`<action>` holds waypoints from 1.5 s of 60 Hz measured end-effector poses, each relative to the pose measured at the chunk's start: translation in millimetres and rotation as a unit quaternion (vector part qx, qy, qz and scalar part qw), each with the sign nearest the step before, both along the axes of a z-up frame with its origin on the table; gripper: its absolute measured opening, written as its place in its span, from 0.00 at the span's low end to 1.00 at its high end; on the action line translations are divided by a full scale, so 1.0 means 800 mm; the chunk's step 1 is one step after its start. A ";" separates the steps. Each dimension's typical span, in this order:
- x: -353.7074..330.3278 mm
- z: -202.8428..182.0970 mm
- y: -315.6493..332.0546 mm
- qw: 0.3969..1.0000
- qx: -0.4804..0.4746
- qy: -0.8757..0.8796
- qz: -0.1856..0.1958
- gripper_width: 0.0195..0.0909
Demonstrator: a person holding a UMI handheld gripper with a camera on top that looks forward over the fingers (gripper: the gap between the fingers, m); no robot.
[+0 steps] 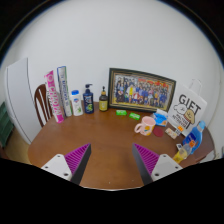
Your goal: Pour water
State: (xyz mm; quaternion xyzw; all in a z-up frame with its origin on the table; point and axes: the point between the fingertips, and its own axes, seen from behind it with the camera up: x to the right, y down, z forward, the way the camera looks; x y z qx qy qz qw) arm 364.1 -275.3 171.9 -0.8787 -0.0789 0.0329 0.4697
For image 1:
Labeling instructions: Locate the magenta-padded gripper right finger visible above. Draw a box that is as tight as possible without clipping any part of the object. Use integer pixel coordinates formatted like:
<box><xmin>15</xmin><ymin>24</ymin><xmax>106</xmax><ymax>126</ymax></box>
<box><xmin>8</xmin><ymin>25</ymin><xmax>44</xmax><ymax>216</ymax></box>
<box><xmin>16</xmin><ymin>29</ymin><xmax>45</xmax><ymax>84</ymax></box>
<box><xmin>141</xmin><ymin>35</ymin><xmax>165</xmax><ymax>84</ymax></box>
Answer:
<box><xmin>132</xmin><ymin>143</ymin><xmax>184</xmax><ymax>186</ymax></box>

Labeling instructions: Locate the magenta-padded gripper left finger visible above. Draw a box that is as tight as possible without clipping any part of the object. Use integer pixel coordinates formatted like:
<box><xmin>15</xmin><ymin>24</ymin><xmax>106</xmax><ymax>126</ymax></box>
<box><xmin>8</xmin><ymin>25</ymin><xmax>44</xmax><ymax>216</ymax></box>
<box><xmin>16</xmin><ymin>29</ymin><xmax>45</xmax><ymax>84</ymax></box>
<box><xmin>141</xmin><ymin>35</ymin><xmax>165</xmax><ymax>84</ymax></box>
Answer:
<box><xmin>40</xmin><ymin>143</ymin><xmax>92</xmax><ymax>186</ymax></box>

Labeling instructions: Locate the framed group picture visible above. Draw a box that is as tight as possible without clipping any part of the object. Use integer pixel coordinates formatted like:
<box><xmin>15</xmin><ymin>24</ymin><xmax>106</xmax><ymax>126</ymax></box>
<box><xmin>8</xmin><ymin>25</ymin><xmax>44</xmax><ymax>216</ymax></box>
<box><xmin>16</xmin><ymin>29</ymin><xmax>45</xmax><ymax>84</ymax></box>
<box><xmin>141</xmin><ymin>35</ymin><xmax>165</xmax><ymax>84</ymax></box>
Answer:
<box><xmin>107</xmin><ymin>67</ymin><xmax>177</xmax><ymax>113</ymax></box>

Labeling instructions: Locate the dark brown side table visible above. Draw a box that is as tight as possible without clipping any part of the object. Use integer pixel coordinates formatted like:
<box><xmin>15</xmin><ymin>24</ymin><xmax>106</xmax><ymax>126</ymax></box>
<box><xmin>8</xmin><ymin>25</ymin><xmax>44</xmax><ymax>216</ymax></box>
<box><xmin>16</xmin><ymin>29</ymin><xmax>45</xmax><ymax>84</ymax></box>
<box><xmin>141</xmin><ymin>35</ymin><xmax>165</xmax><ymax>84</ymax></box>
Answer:
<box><xmin>196</xmin><ymin>128</ymin><xmax>216</xmax><ymax>161</ymax></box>

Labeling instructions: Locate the dark blue pump bottle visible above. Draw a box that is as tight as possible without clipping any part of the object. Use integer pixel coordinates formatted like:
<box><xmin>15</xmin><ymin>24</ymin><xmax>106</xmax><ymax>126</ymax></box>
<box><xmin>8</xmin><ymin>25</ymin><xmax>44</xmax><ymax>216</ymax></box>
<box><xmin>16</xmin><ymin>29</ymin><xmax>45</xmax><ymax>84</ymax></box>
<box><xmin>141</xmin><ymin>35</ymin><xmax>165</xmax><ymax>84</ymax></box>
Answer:
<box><xmin>82</xmin><ymin>83</ymin><xmax>95</xmax><ymax>115</ymax></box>

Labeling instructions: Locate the pink patterned mug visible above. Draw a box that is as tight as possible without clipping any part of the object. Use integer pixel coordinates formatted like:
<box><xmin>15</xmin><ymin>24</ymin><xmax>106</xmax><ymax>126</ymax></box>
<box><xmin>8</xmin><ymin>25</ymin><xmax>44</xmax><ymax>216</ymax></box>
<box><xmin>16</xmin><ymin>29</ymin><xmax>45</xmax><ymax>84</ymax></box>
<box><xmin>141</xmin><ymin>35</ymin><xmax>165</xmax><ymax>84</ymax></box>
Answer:
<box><xmin>134</xmin><ymin>115</ymin><xmax>157</xmax><ymax>137</ymax></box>

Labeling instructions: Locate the blue detergent bottle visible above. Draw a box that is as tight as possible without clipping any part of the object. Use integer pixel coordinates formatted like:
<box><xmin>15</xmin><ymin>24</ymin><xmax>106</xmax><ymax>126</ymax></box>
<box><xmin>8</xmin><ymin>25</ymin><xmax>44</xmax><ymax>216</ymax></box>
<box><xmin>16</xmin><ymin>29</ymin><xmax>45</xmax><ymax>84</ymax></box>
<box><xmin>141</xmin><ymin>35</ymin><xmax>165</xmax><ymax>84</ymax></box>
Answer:
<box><xmin>182</xmin><ymin>120</ymin><xmax>207</xmax><ymax>148</ymax></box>

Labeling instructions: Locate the white paper gift bag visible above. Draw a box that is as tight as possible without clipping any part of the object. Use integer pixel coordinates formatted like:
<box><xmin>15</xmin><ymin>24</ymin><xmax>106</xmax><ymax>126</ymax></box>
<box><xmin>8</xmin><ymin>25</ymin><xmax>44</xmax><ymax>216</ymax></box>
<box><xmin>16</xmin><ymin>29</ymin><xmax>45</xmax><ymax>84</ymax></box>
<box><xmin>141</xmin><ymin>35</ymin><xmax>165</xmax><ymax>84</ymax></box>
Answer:
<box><xmin>167</xmin><ymin>78</ymin><xmax>208</xmax><ymax>130</ymax></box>

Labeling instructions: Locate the brown pump bottle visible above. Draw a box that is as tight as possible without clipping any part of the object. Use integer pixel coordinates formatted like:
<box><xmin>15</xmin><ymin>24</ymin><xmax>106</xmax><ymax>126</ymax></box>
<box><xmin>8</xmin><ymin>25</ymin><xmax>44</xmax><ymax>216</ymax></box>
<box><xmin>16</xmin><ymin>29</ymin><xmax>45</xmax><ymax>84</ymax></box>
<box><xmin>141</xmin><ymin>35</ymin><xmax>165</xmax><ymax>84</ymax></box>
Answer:
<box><xmin>98</xmin><ymin>86</ymin><xmax>109</xmax><ymax>112</ymax></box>

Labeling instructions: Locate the brown wooden chair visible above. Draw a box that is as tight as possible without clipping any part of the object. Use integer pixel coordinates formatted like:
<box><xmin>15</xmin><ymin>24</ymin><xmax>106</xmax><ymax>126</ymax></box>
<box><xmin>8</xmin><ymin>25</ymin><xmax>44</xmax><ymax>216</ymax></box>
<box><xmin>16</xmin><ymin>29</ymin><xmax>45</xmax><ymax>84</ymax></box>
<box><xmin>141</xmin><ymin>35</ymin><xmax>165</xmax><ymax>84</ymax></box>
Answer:
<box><xmin>34</xmin><ymin>83</ymin><xmax>53</xmax><ymax>128</ymax></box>

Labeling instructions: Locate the green crate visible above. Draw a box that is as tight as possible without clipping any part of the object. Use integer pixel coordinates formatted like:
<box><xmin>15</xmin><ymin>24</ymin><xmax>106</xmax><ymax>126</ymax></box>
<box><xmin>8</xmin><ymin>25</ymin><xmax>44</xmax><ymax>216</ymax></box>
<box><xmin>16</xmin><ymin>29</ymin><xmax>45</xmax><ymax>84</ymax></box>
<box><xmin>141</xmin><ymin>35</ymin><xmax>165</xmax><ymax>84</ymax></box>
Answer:
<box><xmin>0</xmin><ymin>101</ymin><xmax>15</xmax><ymax>148</ymax></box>

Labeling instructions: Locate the white panel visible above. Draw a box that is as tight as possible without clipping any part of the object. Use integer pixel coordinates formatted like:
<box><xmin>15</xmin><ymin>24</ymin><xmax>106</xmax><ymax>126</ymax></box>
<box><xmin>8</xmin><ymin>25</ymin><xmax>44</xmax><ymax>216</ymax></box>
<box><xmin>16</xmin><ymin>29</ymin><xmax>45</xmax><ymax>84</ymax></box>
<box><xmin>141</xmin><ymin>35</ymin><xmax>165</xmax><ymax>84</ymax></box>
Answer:
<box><xmin>4</xmin><ymin>57</ymin><xmax>39</xmax><ymax>145</ymax></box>

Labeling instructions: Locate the small patterned snack packet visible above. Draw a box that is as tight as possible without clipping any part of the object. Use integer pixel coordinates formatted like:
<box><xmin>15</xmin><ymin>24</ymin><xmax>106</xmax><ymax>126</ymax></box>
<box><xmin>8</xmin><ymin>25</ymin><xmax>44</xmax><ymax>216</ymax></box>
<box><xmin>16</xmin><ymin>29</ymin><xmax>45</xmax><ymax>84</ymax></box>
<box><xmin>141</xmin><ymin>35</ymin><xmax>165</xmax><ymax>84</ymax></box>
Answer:
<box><xmin>164</xmin><ymin>127</ymin><xmax>179</xmax><ymax>140</ymax></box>

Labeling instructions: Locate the orange-capped juice bottle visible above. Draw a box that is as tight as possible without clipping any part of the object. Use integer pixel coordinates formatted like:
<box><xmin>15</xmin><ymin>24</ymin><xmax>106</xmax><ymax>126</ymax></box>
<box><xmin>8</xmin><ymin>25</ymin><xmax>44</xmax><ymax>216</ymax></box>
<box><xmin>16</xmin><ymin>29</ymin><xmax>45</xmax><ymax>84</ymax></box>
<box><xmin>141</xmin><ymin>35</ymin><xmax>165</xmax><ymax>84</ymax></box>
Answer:
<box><xmin>172</xmin><ymin>139</ymin><xmax>199</xmax><ymax>164</ymax></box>

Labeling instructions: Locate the white lotion bottle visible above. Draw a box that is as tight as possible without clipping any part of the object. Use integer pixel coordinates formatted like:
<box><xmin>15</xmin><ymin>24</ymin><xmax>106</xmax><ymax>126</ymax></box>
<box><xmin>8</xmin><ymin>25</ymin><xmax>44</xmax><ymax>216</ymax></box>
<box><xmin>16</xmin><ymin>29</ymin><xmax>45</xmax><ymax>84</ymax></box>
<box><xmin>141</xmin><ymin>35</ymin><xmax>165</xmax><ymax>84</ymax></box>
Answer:
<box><xmin>70</xmin><ymin>89</ymin><xmax>84</xmax><ymax>117</ymax></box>

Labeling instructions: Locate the flat round red coaster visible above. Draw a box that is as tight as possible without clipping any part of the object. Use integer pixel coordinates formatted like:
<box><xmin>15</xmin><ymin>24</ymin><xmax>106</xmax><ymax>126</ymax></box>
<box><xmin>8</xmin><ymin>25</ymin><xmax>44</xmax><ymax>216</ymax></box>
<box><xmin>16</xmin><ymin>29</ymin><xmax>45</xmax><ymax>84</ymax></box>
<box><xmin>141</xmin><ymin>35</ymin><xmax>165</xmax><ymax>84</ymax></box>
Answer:
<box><xmin>152</xmin><ymin>126</ymin><xmax>165</xmax><ymax>138</ymax></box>

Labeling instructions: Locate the pink long box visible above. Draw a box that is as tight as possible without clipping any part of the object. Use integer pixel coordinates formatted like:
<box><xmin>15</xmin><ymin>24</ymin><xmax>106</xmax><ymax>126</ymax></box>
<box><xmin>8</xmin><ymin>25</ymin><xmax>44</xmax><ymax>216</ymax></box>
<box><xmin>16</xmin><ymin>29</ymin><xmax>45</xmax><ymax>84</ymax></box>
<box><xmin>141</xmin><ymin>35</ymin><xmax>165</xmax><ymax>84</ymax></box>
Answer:
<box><xmin>44</xmin><ymin>70</ymin><xmax>65</xmax><ymax>124</ymax></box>

